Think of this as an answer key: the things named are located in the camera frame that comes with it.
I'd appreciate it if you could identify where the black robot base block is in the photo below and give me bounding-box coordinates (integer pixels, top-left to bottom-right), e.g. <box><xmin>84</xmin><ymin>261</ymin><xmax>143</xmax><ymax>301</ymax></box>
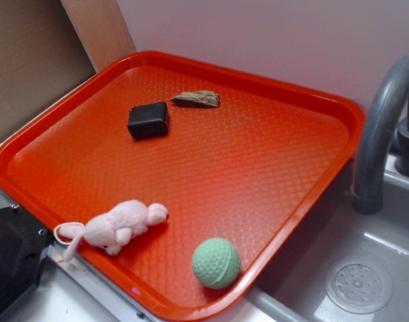
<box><xmin>0</xmin><ymin>207</ymin><xmax>51</xmax><ymax>320</ymax></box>

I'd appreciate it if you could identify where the green dimpled foam ball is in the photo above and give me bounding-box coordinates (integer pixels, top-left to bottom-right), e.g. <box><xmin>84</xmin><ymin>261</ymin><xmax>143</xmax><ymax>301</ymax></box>
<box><xmin>191</xmin><ymin>237</ymin><xmax>241</xmax><ymax>290</ymax></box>

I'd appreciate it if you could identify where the orange plastic tray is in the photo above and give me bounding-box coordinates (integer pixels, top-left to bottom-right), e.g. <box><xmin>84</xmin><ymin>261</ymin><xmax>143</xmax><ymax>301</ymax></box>
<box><xmin>0</xmin><ymin>52</ymin><xmax>365</xmax><ymax>321</ymax></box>

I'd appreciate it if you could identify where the brown wood bark piece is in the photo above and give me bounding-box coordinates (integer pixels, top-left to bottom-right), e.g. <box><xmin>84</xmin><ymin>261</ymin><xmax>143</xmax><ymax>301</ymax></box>
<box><xmin>170</xmin><ymin>90</ymin><xmax>220</xmax><ymax>108</ymax></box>

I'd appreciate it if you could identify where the black rectangular block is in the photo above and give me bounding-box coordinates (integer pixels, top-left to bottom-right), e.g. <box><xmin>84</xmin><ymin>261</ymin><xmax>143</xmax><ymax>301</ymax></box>
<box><xmin>127</xmin><ymin>101</ymin><xmax>169</xmax><ymax>140</ymax></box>

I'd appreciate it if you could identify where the pink plush toy animal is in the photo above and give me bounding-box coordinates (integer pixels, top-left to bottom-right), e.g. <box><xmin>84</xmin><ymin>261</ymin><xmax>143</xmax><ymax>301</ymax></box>
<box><xmin>54</xmin><ymin>200</ymin><xmax>169</xmax><ymax>262</ymax></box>

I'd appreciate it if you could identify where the grey plastic sink basin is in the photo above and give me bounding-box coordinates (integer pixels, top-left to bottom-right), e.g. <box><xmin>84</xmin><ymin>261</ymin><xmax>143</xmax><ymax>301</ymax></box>
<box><xmin>249</xmin><ymin>152</ymin><xmax>409</xmax><ymax>322</ymax></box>

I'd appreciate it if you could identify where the grey curved faucet spout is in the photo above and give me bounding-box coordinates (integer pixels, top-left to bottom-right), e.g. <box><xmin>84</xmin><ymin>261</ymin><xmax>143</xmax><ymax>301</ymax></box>
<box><xmin>351</xmin><ymin>55</ymin><xmax>409</xmax><ymax>215</ymax></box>

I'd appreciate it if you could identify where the light wooden board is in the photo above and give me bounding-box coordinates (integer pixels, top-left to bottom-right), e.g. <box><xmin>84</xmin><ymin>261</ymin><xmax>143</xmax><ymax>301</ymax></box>
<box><xmin>61</xmin><ymin>0</ymin><xmax>136</xmax><ymax>72</ymax></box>

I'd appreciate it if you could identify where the round grey sink drain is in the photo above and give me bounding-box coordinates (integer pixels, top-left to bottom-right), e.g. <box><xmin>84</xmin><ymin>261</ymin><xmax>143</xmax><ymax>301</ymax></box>
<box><xmin>324</xmin><ymin>256</ymin><xmax>393</xmax><ymax>315</ymax></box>

